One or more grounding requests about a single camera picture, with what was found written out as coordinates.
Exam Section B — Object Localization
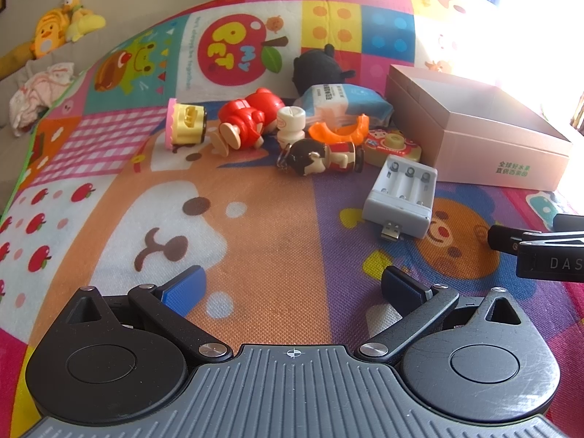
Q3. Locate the black plush toy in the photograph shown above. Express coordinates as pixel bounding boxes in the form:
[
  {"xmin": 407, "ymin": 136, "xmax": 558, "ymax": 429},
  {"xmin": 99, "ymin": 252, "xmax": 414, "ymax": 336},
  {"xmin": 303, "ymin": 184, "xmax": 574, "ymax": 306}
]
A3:
[{"xmin": 292, "ymin": 43, "xmax": 356, "ymax": 96}]

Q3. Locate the orange plastic cup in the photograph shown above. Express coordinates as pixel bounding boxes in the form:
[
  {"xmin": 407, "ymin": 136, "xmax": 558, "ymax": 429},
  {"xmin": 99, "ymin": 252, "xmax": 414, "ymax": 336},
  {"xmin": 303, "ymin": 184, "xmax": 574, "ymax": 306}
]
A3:
[{"xmin": 308, "ymin": 114, "xmax": 370, "ymax": 146}]

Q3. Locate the pink white crumpled cloth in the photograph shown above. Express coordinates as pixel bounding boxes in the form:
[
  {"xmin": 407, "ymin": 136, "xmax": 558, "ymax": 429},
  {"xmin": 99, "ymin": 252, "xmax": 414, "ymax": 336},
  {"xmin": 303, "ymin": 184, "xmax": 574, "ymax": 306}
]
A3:
[{"xmin": 9, "ymin": 62, "xmax": 75, "ymax": 138}]

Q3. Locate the red yellow toy camera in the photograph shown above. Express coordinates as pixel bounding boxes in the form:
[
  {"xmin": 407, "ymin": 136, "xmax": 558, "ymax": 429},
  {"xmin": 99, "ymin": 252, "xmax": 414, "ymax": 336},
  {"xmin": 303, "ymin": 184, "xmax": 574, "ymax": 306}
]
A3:
[{"xmin": 362, "ymin": 128, "xmax": 422, "ymax": 167}]

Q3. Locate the yellow duck plush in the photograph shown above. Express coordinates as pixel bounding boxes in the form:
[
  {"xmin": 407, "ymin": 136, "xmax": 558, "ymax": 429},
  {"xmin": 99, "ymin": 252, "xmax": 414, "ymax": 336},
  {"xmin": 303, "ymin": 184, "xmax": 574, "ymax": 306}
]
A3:
[{"xmin": 62, "ymin": 0, "xmax": 106, "ymax": 43}]

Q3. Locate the blue tissue pack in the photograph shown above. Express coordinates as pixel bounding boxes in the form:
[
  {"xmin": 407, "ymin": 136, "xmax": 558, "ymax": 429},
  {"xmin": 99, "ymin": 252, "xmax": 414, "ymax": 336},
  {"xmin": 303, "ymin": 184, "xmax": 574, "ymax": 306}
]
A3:
[{"xmin": 294, "ymin": 83, "xmax": 394, "ymax": 130}]

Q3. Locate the colourful cartoon play mat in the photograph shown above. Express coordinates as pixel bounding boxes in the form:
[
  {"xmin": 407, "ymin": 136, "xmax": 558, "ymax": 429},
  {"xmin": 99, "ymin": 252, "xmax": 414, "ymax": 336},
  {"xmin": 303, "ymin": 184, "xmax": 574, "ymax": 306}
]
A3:
[{"xmin": 1, "ymin": 0, "xmax": 583, "ymax": 437}]

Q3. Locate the brown-haired boy figurine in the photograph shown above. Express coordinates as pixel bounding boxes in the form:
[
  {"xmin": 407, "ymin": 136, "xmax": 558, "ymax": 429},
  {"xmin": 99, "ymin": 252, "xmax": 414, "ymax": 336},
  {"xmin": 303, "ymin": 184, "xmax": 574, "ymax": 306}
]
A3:
[{"xmin": 276, "ymin": 138, "xmax": 364, "ymax": 176}]

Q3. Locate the pink cardboard box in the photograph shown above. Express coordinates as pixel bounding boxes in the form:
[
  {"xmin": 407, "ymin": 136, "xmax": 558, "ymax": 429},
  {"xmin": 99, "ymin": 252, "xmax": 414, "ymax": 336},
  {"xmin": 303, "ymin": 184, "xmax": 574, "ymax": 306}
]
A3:
[{"xmin": 385, "ymin": 65, "xmax": 574, "ymax": 191}]

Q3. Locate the red bear toy figure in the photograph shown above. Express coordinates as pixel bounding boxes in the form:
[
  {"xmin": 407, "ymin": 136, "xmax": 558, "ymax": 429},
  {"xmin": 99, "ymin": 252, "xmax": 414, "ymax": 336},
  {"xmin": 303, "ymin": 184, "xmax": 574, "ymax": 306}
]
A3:
[{"xmin": 210, "ymin": 88, "xmax": 285, "ymax": 156}]

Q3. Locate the white battery charger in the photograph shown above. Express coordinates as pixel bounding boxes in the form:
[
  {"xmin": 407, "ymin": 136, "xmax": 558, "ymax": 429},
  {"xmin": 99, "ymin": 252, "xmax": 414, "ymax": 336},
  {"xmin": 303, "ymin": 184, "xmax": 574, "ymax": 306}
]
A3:
[{"xmin": 362, "ymin": 155, "xmax": 438, "ymax": 240}]

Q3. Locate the white cylindrical figurine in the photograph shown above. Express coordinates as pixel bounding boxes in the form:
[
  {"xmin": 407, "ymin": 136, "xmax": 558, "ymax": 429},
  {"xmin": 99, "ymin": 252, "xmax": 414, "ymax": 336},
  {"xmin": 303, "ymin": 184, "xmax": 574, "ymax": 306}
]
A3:
[{"xmin": 276, "ymin": 106, "xmax": 306, "ymax": 148}]

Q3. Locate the pink yellow cake toy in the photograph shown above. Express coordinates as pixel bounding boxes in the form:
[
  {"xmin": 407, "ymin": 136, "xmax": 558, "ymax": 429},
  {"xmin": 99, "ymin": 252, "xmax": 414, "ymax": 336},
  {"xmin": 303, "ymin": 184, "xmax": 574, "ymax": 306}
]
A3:
[{"xmin": 164, "ymin": 98, "xmax": 208, "ymax": 149}]

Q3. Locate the yellow tiger plush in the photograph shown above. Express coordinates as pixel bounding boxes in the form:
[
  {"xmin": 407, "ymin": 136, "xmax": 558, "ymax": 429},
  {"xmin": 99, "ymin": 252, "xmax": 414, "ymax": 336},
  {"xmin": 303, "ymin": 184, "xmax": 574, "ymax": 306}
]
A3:
[{"xmin": 31, "ymin": 8, "xmax": 70, "ymax": 58}]

